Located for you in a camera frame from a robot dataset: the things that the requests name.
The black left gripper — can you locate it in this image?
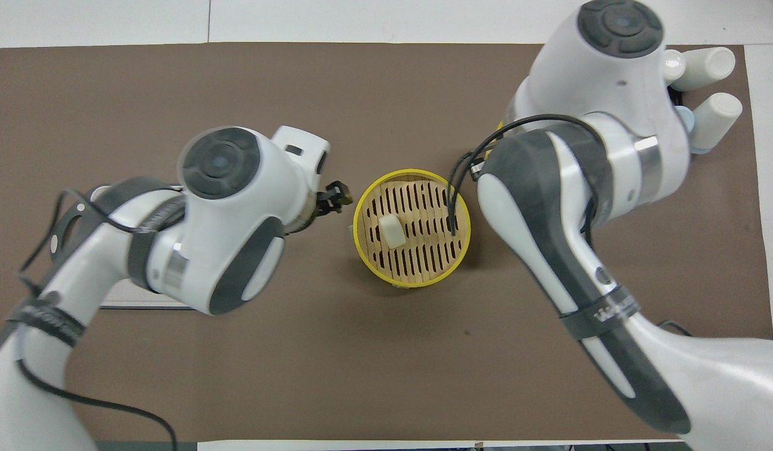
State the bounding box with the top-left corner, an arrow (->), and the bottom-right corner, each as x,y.
310,180 -> 356,221

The pale steamed bun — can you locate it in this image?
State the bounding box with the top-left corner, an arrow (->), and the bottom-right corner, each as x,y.
379,214 -> 407,250

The yellow bamboo steamer basket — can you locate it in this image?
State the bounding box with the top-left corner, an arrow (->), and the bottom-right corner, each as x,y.
352,168 -> 472,289

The brown table mat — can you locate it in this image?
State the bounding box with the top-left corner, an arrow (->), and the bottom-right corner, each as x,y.
0,42 -> 773,443

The white cutting board grey rim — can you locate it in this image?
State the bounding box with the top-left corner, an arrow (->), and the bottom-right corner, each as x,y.
51,184 -> 197,311

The light blue cup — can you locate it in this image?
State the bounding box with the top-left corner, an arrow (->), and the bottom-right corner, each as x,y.
673,105 -> 698,153

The white cup blue rim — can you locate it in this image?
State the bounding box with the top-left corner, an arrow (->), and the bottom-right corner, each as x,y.
675,46 -> 737,92

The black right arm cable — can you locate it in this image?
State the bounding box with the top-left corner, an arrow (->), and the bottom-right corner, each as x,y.
447,113 -> 608,237

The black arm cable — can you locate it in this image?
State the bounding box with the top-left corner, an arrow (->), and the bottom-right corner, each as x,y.
16,186 -> 182,451
447,113 -> 608,237

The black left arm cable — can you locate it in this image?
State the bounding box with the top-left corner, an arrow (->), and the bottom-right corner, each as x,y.
16,186 -> 182,451

